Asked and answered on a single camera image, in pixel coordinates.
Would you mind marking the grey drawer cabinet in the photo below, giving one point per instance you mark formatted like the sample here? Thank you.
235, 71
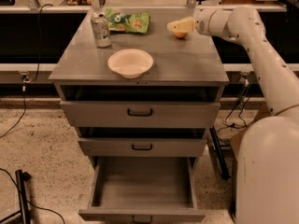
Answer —
148, 97

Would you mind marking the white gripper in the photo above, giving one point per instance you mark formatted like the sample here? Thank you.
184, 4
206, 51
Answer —
202, 22

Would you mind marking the grey top drawer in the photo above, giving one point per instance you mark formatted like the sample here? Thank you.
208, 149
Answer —
140, 114

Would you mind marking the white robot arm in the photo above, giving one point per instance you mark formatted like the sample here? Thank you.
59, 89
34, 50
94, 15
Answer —
267, 175

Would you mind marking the silver soda can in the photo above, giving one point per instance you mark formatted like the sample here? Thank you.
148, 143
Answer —
101, 32

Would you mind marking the white paper bowl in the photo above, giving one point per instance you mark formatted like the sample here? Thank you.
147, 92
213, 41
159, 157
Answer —
130, 63

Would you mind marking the black stand leg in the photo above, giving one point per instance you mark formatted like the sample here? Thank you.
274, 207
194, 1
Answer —
23, 210

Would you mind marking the green chip bag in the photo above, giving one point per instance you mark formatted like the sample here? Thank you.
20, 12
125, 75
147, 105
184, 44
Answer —
119, 21

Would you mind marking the orange fruit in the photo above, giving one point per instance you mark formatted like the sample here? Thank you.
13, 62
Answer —
180, 35

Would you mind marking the brown cardboard box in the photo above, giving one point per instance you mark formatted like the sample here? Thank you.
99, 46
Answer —
236, 139

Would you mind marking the grey bottom drawer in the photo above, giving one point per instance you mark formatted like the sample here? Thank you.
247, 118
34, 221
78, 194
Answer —
143, 190

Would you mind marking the black bar on floor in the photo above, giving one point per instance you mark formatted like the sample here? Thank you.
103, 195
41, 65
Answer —
221, 160

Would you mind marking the grey middle drawer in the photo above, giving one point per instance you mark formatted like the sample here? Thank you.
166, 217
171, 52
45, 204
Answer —
142, 147

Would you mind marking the grey drawer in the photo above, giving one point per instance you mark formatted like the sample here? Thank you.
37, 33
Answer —
143, 190
142, 147
140, 114

